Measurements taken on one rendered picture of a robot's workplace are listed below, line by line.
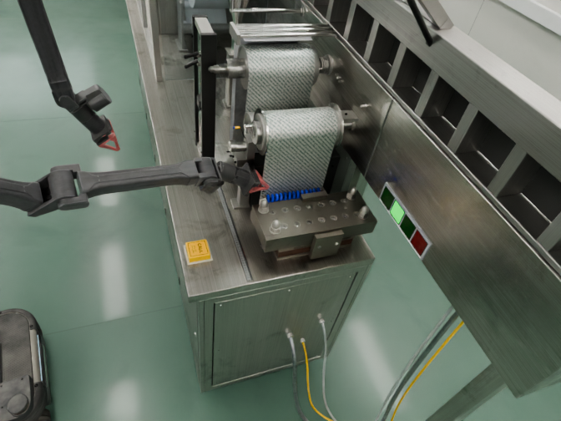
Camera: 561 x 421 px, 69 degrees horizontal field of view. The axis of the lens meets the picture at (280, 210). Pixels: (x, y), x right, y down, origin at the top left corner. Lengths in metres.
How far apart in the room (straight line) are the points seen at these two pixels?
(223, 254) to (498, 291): 0.82
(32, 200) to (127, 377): 1.25
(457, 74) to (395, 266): 1.84
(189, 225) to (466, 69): 0.98
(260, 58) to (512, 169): 0.84
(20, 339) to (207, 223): 1.03
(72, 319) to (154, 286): 0.43
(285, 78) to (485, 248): 0.83
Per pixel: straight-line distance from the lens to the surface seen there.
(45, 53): 1.39
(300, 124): 1.29
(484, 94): 1.00
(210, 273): 1.35
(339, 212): 1.41
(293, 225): 1.33
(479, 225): 1.03
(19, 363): 2.08
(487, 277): 1.05
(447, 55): 1.08
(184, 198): 1.57
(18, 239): 2.83
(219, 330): 1.54
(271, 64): 1.43
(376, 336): 2.40
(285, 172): 1.37
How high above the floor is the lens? 2.00
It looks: 45 degrees down
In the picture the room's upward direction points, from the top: 11 degrees clockwise
